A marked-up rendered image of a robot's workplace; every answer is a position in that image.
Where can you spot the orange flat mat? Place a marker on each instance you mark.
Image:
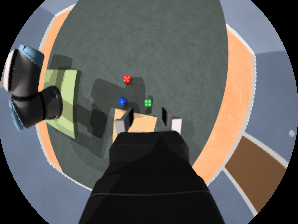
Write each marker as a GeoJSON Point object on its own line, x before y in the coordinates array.
{"type": "Point", "coordinates": [141, 123]}

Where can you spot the blue die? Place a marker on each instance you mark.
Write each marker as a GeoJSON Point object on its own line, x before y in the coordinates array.
{"type": "Point", "coordinates": [122, 101]}

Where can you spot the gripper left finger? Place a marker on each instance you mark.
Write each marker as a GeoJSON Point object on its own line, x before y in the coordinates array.
{"type": "Point", "coordinates": [125, 122]}

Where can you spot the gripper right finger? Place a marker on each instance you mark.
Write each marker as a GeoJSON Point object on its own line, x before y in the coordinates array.
{"type": "Point", "coordinates": [171, 122]}

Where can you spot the green die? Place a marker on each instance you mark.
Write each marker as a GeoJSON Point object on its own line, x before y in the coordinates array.
{"type": "Point", "coordinates": [147, 102]}

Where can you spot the red die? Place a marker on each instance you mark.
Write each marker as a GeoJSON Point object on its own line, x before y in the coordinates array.
{"type": "Point", "coordinates": [127, 79]}

